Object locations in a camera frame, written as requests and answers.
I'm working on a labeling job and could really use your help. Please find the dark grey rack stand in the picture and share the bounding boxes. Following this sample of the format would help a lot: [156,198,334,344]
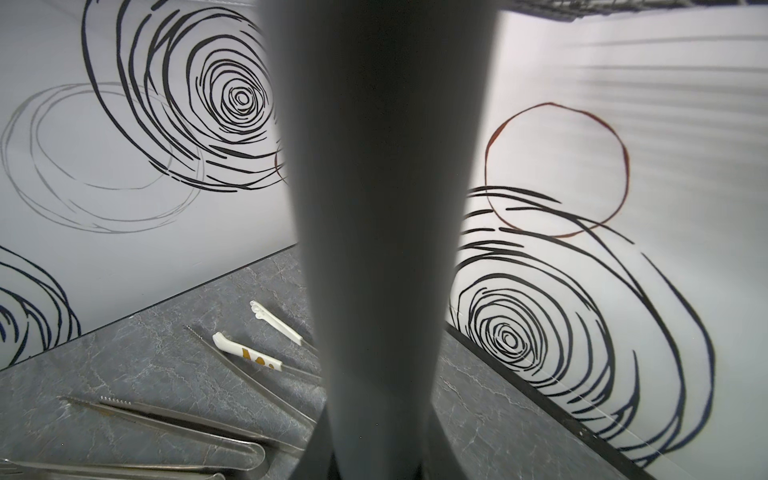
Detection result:
[257,1,497,479]

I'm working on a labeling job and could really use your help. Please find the white handled steel tongs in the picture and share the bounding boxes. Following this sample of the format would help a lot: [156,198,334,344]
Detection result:
[210,300,322,385]

